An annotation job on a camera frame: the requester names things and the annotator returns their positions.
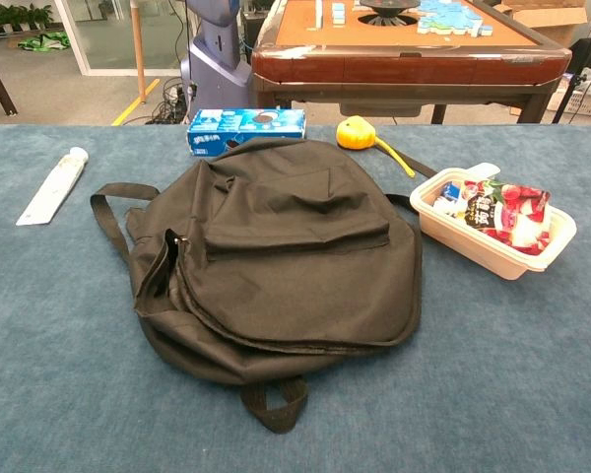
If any black fabric backpack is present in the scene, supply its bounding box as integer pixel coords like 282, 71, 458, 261
89, 136, 438, 435

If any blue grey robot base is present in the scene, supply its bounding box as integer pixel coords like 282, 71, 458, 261
179, 0, 255, 122

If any yellow tape measure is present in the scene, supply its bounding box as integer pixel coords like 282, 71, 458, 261
335, 115, 417, 179

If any blue cookie box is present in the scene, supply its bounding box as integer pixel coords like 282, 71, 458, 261
185, 107, 307, 158

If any small blue white carton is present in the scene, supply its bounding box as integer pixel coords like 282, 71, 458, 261
440, 180, 467, 204

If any beige plastic tray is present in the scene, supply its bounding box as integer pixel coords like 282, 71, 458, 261
409, 167, 578, 282

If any mint green spatula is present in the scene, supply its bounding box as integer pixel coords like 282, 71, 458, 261
465, 162, 502, 181

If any brown mahjong table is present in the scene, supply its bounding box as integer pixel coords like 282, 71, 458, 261
249, 0, 573, 124

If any red snack pouch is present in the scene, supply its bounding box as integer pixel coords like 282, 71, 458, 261
462, 179, 553, 256

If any wooden pole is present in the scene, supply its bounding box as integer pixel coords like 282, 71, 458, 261
130, 0, 148, 104

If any blue felt table cover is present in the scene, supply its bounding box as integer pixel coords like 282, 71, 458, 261
0, 123, 591, 473

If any white toothpaste tube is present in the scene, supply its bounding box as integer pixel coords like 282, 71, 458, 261
15, 146, 90, 227

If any heap of blue mahjong tiles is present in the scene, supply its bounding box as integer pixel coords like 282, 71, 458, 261
416, 0, 494, 38

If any green cloth on floor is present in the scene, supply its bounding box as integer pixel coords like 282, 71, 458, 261
17, 32, 72, 52

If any white plastic basket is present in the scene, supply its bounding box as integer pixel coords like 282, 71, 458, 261
546, 68, 591, 117

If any black tripod stand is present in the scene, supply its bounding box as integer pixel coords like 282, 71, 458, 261
551, 0, 591, 124

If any cardboard box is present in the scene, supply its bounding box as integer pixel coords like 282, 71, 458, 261
492, 0, 591, 48

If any row of green plants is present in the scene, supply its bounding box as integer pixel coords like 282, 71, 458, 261
0, 3, 55, 35

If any bundle of floor cables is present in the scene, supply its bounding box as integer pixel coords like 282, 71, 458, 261
145, 76, 193, 125

